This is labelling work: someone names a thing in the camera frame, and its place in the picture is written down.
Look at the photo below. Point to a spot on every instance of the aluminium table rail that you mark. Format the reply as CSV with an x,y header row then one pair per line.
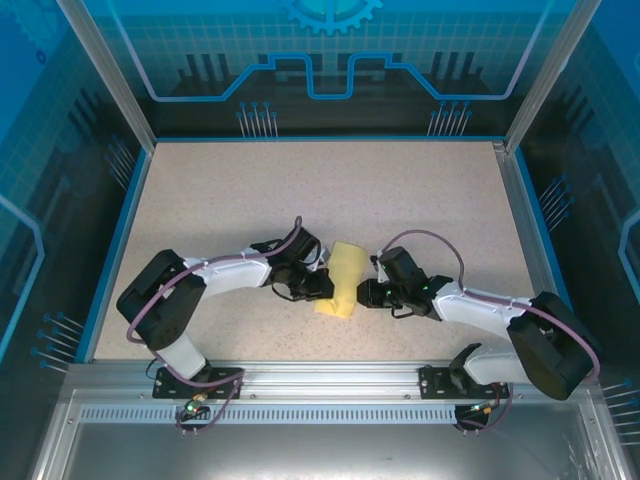
x,y
514,190

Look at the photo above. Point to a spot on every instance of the blue table edge strip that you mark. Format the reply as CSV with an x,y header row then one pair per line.
x,y
538,225
325,140
117,250

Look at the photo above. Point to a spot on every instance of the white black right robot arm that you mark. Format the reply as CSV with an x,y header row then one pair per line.
x,y
480,307

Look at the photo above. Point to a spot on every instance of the slotted metal strip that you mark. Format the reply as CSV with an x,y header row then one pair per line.
x,y
325,415

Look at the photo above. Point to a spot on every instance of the pale yellow paper sheet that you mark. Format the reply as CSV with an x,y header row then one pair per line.
x,y
345,270

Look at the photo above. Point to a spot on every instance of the aluminium frame post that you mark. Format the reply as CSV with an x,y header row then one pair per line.
x,y
117,90
549,75

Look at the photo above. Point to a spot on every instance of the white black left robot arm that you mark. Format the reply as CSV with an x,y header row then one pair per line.
x,y
230,275

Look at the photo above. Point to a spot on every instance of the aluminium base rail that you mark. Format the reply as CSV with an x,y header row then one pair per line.
x,y
325,380

